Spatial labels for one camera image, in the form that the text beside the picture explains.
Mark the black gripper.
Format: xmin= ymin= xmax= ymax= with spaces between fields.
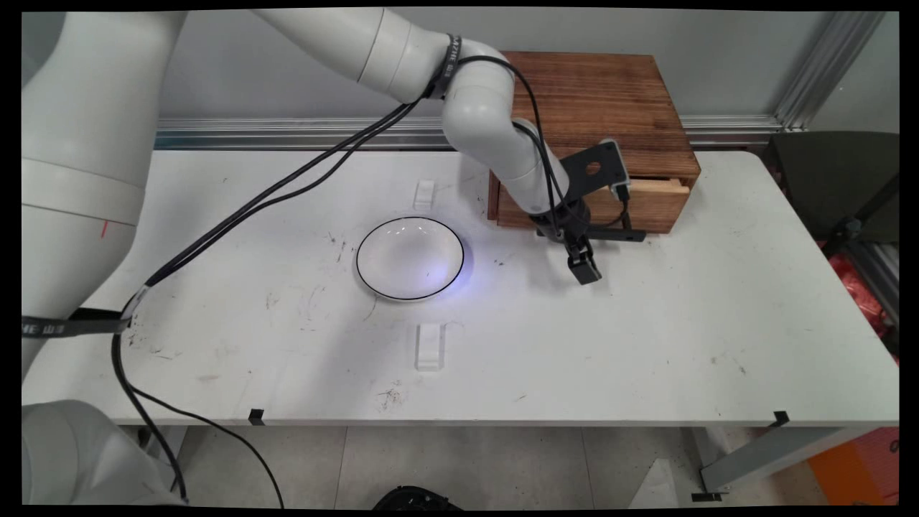
xmin=532 ymin=197 xmax=603 ymax=287

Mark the brown wooden drawer cabinet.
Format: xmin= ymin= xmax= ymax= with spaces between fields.
xmin=488 ymin=50 xmax=702 ymax=220

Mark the white bowl with black rim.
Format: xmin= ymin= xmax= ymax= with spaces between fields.
xmin=356 ymin=216 xmax=466 ymax=302

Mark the long white plastic block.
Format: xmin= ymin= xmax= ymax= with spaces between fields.
xmin=416 ymin=323 xmax=447 ymax=372

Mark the grey metal table leg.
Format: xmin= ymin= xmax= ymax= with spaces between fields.
xmin=691 ymin=425 xmax=874 ymax=503

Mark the red plastic bag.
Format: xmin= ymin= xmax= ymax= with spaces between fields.
xmin=818 ymin=241 xmax=900 ymax=363

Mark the black object on floor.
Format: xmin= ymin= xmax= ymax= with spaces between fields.
xmin=373 ymin=486 xmax=465 ymax=511

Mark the orange box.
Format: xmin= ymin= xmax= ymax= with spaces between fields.
xmin=807 ymin=427 xmax=900 ymax=506

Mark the white table leg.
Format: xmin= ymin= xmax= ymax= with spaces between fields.
xmin=144 ymin=425 xmax=189 ymax=493

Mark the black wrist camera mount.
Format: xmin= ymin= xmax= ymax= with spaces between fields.
xmin=559 ymin=139 xmax=633 ymax=207

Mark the black velcro cable strap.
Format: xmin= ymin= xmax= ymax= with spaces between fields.
xmin=22 ymin=308 xmax=134 ymax=339
xmin=428 ymin=34 xmax=463 ymax=101

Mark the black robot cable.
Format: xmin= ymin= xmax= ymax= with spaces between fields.
xmin=111 ymin=101 xmax=568 ymax=503
xmin=111 ymin=54 xmax=633 ymax=507

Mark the diagonal aluminium post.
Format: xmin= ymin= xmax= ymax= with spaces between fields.
xmin=774 ymin=11 xmax=888 ymax=132

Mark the horizontal aluminium rail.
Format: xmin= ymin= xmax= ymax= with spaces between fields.
xmin=154 ymin=115 xmax=783 ymax=151

